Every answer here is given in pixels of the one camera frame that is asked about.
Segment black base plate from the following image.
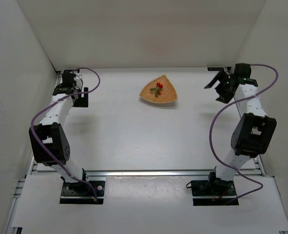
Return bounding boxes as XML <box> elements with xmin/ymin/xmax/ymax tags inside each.
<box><xmin>186</xmin><ymin>180</ymin><xmax>239</xmax><ymax>206</ymax></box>
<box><xmin>59</xmin><ymin>177</ymin><xmax>106</xmax><ymax>205</ymax></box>

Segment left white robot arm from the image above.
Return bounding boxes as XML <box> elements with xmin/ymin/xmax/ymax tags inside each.
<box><xmin>29</xmin><ymin>69</ymin><xmax>91</xmax><ymax>196</ymax></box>

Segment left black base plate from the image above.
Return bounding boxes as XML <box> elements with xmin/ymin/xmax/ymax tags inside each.
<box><xmin>59</xmin><ymin>177</ymin><xmax>106</xmax><ymax>205</ymax></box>

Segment aluminium frame rail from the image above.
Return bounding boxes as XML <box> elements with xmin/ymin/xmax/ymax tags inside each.
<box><xmin>2</xmin><ymin>66</ymin><xmax>288</xmax><ymax>234</ymax></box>

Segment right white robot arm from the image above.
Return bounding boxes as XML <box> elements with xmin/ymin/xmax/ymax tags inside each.
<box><xmin>186</xmin><ymin>63</ymin><xmax>278</xmax><ymax>202</ymax></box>

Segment fake cherry sprig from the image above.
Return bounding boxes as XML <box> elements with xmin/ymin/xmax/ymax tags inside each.
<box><xmin>149</xmin><ymin>82</ymin><xmax>163</xmax><ymax>98</ymax></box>

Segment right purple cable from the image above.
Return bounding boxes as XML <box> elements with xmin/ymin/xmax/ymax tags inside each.
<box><xmin>208</xmin><ymin>63</ymin><xmax>279</xmax><ymax>203</ymax></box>

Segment woven triangular fruit bowl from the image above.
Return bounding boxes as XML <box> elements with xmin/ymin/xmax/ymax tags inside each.
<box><xmin>139</xmin><ymin>75</ymin><xmax>178</xmax><ymax>104</ymax></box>

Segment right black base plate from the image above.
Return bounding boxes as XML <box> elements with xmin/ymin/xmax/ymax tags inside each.
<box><xmin>186</xmin><ymin>180</ymin><xmax>239</xmax><ymax>206</ymax></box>

